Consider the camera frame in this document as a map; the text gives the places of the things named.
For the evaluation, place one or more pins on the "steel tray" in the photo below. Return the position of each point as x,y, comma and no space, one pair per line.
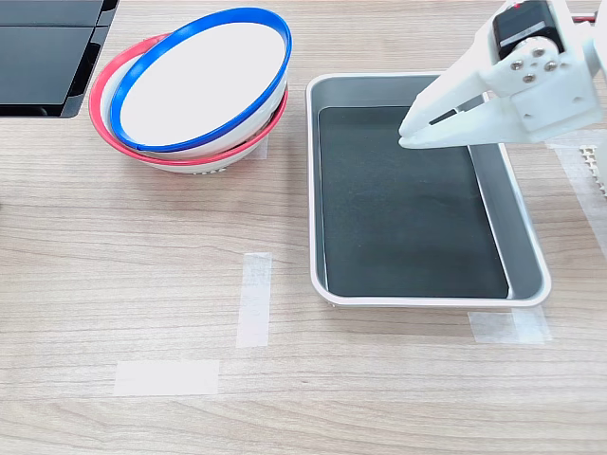
526,246

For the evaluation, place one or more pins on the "white plate with red rim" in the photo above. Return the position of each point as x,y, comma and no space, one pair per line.
199,167

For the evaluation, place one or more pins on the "black mat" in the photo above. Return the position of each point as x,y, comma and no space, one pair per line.
403,213

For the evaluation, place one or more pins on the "black flat device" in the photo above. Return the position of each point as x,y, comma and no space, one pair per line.
42,61

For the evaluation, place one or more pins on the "white plate with blue rim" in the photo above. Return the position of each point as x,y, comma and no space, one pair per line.
204,80

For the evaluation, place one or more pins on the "pale perforated base plate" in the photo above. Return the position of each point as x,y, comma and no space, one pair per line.
593,156

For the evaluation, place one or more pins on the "clear tape strip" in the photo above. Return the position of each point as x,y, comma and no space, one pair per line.
509,326
253,303
166,377
583,199

